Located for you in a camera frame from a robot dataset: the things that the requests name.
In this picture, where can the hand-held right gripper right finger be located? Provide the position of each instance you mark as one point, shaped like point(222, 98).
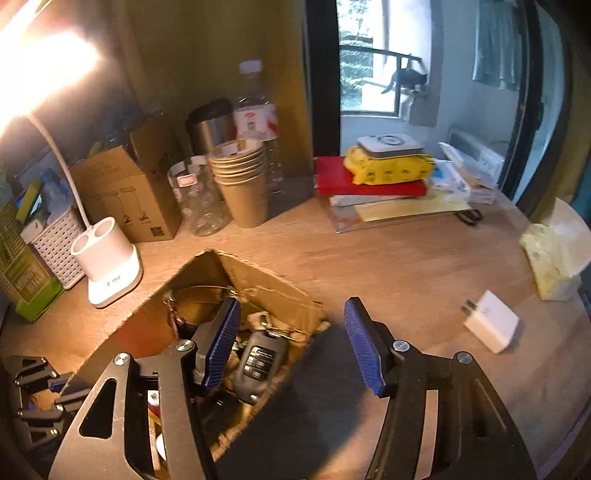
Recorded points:
point(364, 348)

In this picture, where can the clear folder with papers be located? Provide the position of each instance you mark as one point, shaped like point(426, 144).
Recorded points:
point(392, 210)

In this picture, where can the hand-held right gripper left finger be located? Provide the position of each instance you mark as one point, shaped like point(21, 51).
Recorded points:
point(221, 346)

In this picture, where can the yellow wet wipes pack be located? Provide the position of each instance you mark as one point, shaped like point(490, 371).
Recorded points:
point(392, 170)

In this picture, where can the white desk lamp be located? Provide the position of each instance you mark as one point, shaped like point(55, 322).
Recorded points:
point(108, 267)

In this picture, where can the black scissors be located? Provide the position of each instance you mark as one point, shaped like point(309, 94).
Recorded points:
point(471, 217)

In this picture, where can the white lattice basket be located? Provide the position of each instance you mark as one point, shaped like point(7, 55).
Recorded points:
point(57, 249)

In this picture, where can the white balcony appliance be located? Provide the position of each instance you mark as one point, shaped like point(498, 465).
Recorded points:
point(478, 150)

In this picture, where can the white charger plug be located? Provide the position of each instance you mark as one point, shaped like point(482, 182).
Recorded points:
point(494, 321)

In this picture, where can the yellow tissue pack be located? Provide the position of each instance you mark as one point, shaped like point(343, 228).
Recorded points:
point(551, 258)

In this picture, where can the clear water bottle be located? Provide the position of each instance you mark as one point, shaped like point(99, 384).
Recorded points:
point(256, 115)

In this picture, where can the closed brown cardboard box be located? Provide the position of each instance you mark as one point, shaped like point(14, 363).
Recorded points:
point(124, 194)

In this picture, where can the white power bank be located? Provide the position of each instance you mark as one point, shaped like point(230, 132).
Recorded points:
point(390, 145)

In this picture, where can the clear glass jar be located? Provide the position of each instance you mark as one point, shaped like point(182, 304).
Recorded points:
point(198, 203)

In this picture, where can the hanging pale green garment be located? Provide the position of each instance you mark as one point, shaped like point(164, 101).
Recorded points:
point(498, 41)

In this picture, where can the bunch of metal keys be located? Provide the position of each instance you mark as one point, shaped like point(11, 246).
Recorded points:
point(277, 328)

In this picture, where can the black sliding door frame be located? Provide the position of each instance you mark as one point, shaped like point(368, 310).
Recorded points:
point(531, 101)

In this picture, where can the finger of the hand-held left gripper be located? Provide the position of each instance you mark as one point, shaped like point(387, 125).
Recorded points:
point(51, 420)
point(34, 374)

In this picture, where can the yellow curtain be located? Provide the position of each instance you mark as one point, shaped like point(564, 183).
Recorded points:
point(207, 55)

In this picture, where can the red book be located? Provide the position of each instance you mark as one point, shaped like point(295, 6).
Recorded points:
point(332, 180)

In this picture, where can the black cat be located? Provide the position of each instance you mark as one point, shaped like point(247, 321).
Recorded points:
point(408, 78)

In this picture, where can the stack of brown paper cups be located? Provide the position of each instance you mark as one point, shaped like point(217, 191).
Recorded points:
point(242, 189)

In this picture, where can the white packets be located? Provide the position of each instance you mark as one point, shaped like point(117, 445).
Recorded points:
point(457, 180)

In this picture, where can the green pack of paper cups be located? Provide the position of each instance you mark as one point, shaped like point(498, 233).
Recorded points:
point(27, 277)

